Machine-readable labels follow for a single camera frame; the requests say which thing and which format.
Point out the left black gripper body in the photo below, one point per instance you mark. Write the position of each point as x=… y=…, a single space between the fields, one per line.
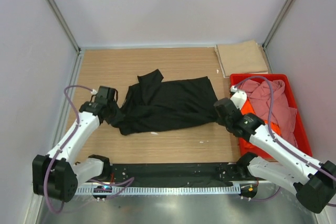
x=112 y=113

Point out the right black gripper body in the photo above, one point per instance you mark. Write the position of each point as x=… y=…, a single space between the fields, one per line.
x=222 y=122

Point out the black t-shirt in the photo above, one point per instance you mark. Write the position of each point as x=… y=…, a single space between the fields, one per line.
x=155 y=105

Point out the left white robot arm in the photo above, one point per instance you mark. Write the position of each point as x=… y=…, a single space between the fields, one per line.
x=56 y=175

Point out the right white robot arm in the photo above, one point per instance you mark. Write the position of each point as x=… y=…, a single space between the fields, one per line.
x=311 y=181

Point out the orange t-shirt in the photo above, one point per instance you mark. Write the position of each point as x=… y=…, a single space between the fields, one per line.
x=248 y=108

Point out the pink t-shirt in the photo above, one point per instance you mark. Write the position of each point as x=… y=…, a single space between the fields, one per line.
x=265 y=99

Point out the folded beige t-shirt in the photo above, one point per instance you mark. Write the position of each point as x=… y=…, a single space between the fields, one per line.
x=244 y=57

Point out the red plastic bin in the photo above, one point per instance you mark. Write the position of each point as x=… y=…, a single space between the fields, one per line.
x=299 y=132

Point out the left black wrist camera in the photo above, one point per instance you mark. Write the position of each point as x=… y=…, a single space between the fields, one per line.
x=106 y=94

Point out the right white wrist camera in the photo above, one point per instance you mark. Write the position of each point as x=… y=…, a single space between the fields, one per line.
x=238 y=97

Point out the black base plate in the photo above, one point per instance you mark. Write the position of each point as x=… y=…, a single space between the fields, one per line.
x=178 y=175

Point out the white slotted cable duct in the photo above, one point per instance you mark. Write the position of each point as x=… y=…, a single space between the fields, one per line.
x=96 y=190

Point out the left aluminium frame post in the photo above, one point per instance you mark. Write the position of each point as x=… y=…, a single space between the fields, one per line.
x=56 y=11

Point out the aluminium frame post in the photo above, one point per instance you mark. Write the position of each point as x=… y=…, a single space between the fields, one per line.
x=56 y=11
x=279 y=19

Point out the right aluminium frame post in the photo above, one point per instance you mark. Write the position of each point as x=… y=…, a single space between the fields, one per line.
x=279 y=19

